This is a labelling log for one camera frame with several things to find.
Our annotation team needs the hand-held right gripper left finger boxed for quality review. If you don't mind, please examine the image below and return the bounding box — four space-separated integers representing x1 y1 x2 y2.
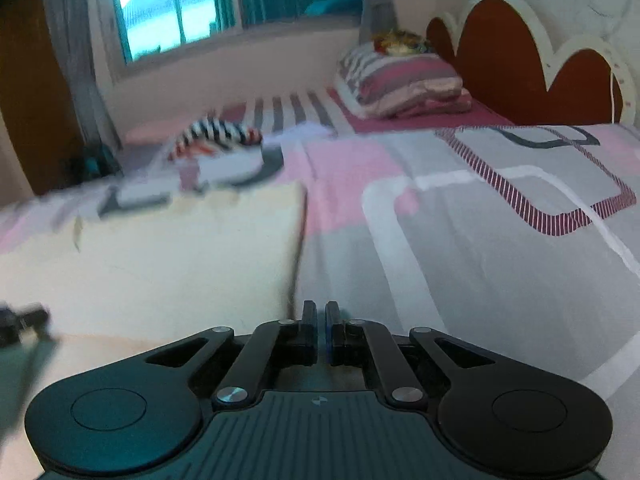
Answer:
145 301 319 410

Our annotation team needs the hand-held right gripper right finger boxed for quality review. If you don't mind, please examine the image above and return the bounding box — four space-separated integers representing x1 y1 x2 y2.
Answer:
325 301 496 406

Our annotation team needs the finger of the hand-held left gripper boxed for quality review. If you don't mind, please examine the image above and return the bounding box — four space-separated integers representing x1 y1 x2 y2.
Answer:
0 302 51 349

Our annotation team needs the cream cloth garment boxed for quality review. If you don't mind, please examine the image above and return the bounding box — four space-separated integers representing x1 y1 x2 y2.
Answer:
0 181 307 342

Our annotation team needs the pink grey patterned bed sheet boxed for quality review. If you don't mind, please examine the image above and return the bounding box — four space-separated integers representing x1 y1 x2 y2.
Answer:
0 86 640 413

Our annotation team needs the dark teal object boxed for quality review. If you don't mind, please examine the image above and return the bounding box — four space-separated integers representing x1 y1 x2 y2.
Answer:
69 146 122 182

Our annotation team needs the black white striped garment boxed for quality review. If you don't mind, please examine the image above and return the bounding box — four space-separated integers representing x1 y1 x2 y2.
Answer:
167 115 264 162

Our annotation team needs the brown wooden wardrobe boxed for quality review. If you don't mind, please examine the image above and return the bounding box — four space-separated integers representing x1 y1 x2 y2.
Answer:
0 0 87 197

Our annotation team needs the pink striped folded blanket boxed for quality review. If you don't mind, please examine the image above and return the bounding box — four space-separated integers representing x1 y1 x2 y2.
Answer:
335 41 474 120

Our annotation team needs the colourful stuffed toy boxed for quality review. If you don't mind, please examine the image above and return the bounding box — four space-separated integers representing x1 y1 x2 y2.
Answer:
371 29 435 57

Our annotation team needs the teal cushion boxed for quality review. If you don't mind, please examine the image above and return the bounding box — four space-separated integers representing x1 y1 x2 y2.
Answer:
304 0 363 17

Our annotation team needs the window with white frame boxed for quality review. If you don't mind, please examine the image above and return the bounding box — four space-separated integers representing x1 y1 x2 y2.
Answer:
106 0 363 67

